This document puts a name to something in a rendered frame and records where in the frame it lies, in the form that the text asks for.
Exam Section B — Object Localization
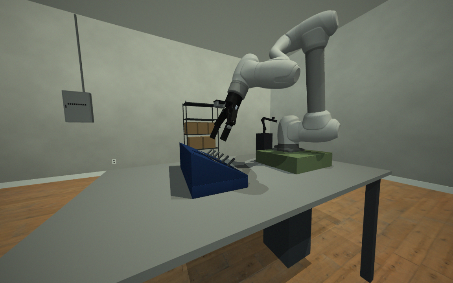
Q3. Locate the blue switch panel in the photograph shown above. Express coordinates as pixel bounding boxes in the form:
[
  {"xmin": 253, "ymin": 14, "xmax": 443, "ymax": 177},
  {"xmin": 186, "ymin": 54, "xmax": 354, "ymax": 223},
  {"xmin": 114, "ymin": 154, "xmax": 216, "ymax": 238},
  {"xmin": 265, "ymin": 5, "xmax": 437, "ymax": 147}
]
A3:
[{"xmin": 179, "ymin": 143, "xmax": 248, "ymax": 199}]

